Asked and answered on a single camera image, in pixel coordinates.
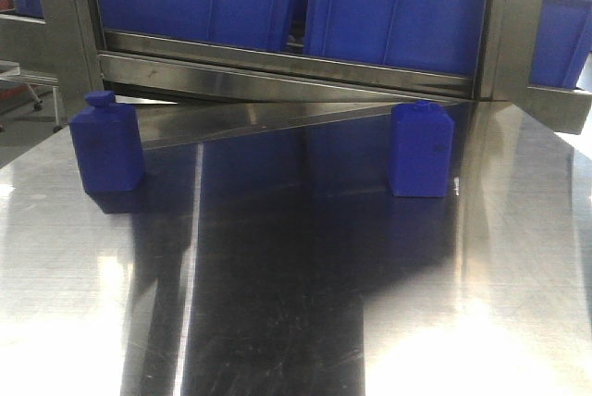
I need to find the right blue storage bin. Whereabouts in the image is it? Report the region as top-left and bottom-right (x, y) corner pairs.
(530, 0), (591, 90)

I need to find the blue bottle part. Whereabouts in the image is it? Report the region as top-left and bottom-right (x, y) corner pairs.
(69, 91), (145, 192)
(388, 100), (455, 198)

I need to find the metal side cart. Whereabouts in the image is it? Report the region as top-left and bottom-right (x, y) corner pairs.
(1, 60), (66, 133)

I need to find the middle blue storage bin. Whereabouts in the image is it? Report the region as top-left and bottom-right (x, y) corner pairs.
(303, 0), (485, 77)

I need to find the stainless steel shelf rack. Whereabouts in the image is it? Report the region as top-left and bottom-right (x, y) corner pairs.
(42, 0), (591, 133)

